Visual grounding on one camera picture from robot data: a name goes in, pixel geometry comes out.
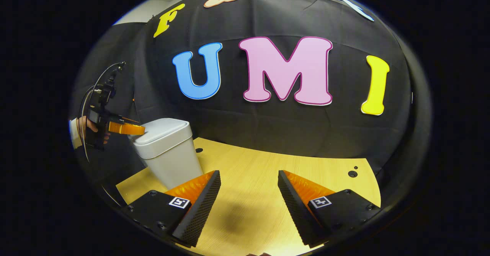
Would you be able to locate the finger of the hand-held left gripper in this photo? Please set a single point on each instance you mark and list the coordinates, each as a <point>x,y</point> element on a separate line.
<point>126,128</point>

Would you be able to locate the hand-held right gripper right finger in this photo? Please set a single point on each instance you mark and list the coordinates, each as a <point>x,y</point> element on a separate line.
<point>298,214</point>

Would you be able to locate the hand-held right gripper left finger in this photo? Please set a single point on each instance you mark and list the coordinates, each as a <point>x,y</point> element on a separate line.
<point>199,214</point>

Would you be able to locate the white desktop garbage bin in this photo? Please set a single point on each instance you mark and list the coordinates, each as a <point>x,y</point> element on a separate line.
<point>172,160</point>

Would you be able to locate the wooden desktop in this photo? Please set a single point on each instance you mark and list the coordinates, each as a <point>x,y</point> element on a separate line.
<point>249,172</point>

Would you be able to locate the black backdrop cloth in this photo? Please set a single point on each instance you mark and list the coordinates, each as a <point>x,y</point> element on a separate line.
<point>268,122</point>

